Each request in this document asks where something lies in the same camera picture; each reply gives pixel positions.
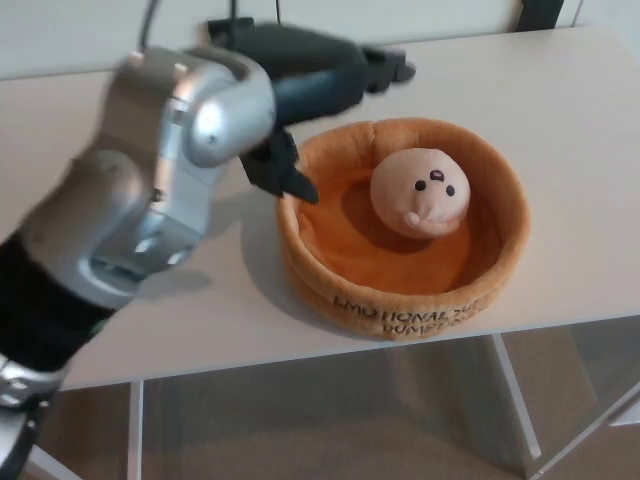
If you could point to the black wall bracket right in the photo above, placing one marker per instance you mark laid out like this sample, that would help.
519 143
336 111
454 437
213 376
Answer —
542 12

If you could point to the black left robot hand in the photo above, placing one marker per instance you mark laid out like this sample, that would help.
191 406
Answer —
310 70

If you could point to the white table leg frame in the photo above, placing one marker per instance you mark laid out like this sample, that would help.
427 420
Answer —
134 430
515 400

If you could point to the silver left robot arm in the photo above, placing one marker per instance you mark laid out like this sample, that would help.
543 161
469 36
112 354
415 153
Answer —
125 200

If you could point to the pink plush dumpling toy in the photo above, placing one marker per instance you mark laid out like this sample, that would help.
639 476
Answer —
420 192

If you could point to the orange plush round plate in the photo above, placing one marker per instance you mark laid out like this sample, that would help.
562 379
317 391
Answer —
400 270

